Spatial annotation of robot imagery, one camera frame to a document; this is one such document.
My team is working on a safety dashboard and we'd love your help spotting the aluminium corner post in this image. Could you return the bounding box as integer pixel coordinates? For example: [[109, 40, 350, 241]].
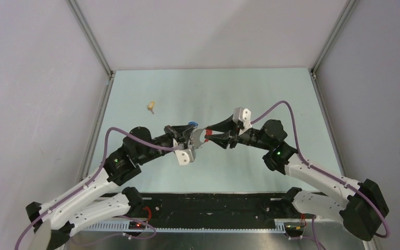
[[309, 0, 359, 80], [65, 0, 114, 79]]

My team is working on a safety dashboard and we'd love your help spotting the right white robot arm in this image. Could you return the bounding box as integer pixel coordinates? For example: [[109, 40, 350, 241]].
[[205, 117, 389, 241]]

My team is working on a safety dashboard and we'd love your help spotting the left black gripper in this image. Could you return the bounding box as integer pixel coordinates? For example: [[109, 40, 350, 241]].
[[137, 123, 195, 165]]

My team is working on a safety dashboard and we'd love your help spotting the purple cable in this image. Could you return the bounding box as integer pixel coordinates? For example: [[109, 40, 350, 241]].
[[14, 127, 180, 250], [251, 101, 391, 250]]

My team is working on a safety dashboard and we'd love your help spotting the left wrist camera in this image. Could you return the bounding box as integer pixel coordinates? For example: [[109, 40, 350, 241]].
[[173, 139, 196, 166]]

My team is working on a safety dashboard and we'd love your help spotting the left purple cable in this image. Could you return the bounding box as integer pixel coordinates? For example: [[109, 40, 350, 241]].
[[14, 127, 180, 250]]

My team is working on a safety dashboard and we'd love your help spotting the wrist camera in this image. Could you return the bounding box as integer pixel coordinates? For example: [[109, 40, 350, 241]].
[[173, 139, 196, 166], [232, 107, 252, 135]]

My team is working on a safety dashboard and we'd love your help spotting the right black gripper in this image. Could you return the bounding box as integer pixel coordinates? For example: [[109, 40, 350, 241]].
[[204, 114, 271, 151]]

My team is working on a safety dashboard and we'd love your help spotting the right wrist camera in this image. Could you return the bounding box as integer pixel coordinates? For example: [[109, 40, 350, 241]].
[[232, 107, 252, 135]]

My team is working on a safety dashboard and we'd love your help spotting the steel key holder red handle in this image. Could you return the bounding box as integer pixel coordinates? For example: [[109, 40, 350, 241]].
[[190, 128, 207, 150]]

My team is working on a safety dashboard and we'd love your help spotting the right aluminium corner post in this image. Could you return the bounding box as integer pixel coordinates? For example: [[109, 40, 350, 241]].
[[309, 0, 359, 80]]

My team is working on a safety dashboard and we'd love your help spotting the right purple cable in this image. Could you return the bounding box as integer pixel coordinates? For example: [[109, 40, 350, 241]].
[[251, 101, 391, 250]]

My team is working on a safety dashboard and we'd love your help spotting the left aluminium corner post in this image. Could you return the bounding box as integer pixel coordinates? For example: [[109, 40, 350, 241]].
[[65, 0, 114, 79]]

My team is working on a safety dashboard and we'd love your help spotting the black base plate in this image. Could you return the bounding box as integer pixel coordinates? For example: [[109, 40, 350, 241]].
[[127, 193, 301, 229]]

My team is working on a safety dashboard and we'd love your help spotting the grey cable duct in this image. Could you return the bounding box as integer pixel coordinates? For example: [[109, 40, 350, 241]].
[[83, 220, 285, 233]]

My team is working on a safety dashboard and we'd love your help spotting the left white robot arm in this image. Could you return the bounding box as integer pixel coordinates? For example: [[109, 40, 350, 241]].
[[26, 122, 197, 249]]

